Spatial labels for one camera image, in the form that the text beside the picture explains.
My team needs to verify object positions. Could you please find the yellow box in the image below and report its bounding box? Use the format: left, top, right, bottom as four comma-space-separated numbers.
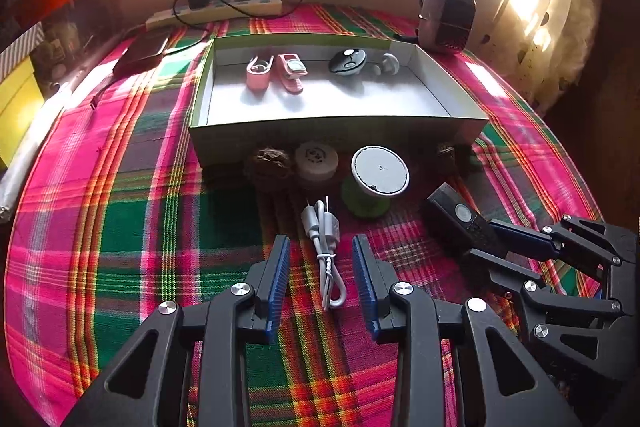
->
0, 57, 43, 170

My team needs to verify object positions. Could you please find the thin dark cable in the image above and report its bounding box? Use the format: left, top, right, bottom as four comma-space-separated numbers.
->
90, 72, 121, 110

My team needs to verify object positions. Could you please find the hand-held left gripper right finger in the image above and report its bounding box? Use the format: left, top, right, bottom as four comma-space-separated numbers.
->
351, 234, 581, 427

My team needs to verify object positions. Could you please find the beige power strip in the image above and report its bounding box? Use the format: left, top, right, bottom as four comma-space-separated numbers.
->
146, 0, 283, 30

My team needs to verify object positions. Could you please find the large brown walnut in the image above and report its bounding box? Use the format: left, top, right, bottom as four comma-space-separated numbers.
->
244, 146, 295, 192

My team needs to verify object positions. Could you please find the beige black space heater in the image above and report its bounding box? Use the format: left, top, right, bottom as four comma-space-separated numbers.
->
416, 0, 477, 54

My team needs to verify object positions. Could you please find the white round puck green base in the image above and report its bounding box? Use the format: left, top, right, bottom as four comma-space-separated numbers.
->
341, 146, 411, 220

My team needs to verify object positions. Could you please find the pink green plaid tablecloth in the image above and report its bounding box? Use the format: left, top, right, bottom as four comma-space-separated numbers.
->
5, 2, 603, 427

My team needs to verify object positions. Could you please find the spotted cream curtain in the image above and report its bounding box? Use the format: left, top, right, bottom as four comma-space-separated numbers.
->
500, 0, 598, 108

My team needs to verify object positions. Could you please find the striped box lid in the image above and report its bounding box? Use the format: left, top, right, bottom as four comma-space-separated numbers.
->
0, 23, 46, 72

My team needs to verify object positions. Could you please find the pink mint clip device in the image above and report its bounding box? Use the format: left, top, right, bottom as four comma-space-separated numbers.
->
276, 53, 307, 94

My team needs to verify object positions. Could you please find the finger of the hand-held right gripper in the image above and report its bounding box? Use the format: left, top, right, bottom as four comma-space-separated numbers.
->
487, 213, 637, 280
462, 247, 623, 380

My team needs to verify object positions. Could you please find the pink clip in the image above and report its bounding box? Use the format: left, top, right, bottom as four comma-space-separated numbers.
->
246, 55, 275, 92

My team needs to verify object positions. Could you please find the dark power bank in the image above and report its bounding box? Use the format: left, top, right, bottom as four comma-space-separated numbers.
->
114, 32, 172, 75

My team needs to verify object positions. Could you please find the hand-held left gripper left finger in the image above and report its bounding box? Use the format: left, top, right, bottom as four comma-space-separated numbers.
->
60, 234, 292, 427

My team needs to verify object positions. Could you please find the white charging cable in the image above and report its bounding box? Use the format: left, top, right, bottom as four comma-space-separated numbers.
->
301, 199, 347, 312

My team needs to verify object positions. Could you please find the black round three-button device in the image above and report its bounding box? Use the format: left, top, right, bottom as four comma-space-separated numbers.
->
328, 48, 367, 76

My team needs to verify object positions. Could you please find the white round cap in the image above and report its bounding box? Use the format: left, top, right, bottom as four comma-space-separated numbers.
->
294, 143, 340, 186

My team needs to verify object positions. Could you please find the grey mushroom knob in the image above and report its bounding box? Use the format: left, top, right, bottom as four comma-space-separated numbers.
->
371, 53, 401, 76

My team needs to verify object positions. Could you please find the green white cardboard box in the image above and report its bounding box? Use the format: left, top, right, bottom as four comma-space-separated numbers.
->
189, 33, 490, 168

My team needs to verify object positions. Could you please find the clear display case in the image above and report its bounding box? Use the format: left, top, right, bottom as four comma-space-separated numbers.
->
40, 0, 123, 92

